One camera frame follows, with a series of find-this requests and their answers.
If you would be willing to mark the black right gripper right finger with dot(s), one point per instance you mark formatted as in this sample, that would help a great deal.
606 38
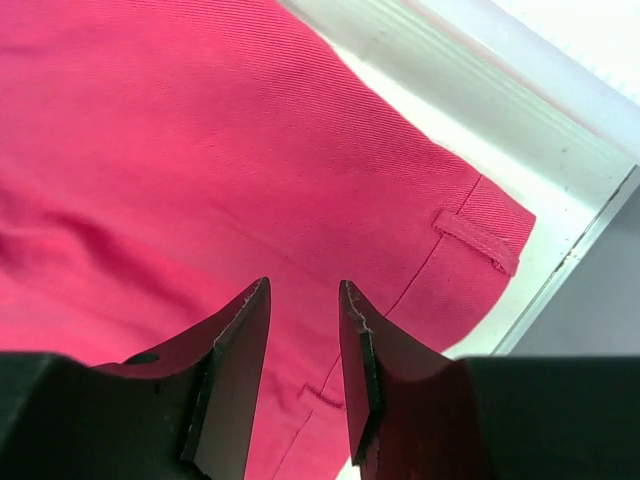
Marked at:
411 412

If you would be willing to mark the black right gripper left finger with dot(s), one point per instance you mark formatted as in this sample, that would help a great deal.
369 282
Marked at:
185 408

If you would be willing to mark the pink trousers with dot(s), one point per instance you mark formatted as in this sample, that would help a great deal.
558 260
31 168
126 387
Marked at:
159 156

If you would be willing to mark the aluminium table frame rail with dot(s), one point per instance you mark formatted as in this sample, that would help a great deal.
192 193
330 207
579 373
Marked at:
610 209

